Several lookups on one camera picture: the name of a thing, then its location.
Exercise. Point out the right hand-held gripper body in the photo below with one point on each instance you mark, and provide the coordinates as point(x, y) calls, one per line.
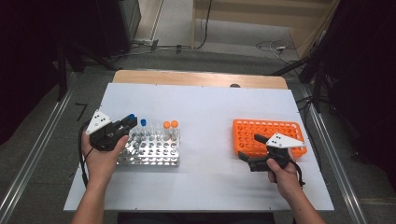
point(275, 152)

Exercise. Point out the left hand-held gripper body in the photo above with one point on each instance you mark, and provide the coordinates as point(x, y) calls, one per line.
point(104, 137)

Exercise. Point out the orange test tube rack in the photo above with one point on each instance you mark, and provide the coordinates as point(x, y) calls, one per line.
point(246, 137)

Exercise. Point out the clear test tube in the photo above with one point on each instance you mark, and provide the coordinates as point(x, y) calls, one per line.
point(159, 129)
point(152, 130)

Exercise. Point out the metal test tube rack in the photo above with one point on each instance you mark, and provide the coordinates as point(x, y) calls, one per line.
point(155, 151)

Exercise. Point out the orange-capped test tube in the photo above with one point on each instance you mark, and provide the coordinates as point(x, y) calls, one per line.
point(174, 123)
point(166, 124)

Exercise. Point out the person's left hand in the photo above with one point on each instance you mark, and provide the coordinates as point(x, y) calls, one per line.
point(101, 165)

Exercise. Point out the person's right hand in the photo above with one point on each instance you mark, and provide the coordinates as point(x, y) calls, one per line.
point(286, 182)

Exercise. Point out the white table board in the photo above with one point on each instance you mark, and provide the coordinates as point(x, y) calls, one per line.
point(199, 105)

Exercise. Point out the black stand leg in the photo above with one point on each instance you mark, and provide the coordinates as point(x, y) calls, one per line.
point(62, 77)

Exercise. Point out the black tripod stand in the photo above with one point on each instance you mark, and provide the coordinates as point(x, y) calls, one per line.
point(317, 90)

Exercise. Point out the black cabinet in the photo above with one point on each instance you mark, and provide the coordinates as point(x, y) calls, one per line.
point(118, 25)

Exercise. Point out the black curtain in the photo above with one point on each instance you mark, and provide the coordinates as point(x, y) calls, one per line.
point(367, 62)
point(25, 62)

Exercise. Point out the wooden furniture panel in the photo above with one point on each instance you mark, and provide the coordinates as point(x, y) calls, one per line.
point(249, 12)

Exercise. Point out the metal floor rail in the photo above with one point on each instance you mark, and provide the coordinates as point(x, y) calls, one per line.
point(341, 177)
point(40, 143)

